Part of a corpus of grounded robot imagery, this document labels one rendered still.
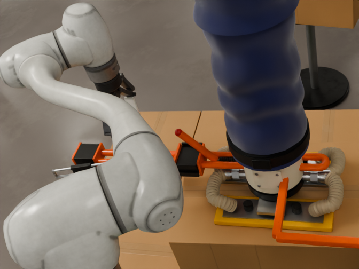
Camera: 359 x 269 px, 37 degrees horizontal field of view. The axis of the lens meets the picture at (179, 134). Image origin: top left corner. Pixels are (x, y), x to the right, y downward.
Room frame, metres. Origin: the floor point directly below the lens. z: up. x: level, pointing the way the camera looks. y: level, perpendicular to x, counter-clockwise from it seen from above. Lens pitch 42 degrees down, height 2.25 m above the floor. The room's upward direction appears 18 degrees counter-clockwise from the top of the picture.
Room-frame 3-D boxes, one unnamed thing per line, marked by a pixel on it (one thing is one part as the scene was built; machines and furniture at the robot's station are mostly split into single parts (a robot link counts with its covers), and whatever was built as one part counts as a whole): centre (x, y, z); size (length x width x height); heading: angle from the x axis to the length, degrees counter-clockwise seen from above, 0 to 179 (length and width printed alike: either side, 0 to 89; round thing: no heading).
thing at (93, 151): (1.33, 0.30, 1.07); 0.08 x 0.07 x 0.05; 63
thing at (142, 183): (0.68, 0.09, 1.53); 0.18 x 0.14 x 0.13; 7
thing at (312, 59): (2.47, -0.88, 0.31); 0.40 x 0.40 x 0.62
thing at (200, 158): (1.17, -0.01, 1.07); 0.10 x 0.08 x 0.06; 153
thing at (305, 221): (0.97, -0.19, 0.97); 0.34 x 0.10 x 0.05; 63
